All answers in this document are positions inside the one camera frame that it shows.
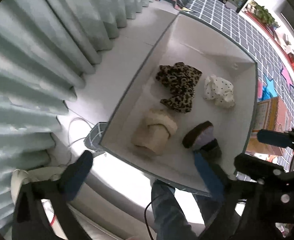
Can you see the white polka dot cloth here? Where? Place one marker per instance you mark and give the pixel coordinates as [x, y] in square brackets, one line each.
[220, 91]

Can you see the grey grid play mat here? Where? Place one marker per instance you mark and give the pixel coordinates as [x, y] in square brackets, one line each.
[234, 26]

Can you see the pink patterned cardboard box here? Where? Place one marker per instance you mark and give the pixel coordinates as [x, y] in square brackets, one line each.
[272, 115]

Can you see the white round base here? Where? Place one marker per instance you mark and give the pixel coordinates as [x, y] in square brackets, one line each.
[40, 174]

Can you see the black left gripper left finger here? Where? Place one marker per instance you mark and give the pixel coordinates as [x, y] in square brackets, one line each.
[74, 175]

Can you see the pink star mat patch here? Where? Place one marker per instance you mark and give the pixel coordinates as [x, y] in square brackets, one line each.
[285, 74]

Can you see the potted green plant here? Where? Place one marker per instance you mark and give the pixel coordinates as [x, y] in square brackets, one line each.
[262, 14]

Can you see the blue star mat patch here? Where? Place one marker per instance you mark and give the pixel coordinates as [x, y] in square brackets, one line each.
[268, 91]

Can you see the white storage box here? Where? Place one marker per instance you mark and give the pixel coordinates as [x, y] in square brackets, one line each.
[194, 43]

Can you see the leopard print cloth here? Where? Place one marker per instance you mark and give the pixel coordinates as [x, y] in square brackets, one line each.
[181, 80]

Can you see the beige fleece slipper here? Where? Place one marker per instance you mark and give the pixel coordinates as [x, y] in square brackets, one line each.
[154, 130]

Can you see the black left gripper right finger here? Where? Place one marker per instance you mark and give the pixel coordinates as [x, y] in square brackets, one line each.
[213, 176]

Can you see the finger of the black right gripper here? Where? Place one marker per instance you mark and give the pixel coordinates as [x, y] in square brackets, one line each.
[256, 168]
[274, 138]

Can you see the person's jeans leg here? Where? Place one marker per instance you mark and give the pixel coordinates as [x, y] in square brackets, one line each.
[169, 219]

